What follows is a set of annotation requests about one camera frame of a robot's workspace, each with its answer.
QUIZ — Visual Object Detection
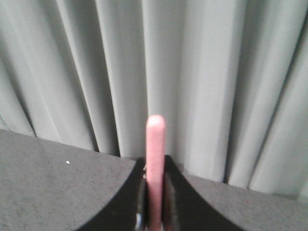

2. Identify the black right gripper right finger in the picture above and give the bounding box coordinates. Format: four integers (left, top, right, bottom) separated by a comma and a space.
162, 155, 242, 231

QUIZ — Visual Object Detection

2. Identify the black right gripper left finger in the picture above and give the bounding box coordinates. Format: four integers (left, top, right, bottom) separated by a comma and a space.
79, 158, 147, 231

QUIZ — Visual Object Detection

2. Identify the pink chopstick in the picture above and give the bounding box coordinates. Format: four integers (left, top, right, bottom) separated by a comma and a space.
146, 115, 166, 231

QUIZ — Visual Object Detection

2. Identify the grey curtain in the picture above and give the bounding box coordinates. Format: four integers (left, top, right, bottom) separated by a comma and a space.
0, 0, 308, 202

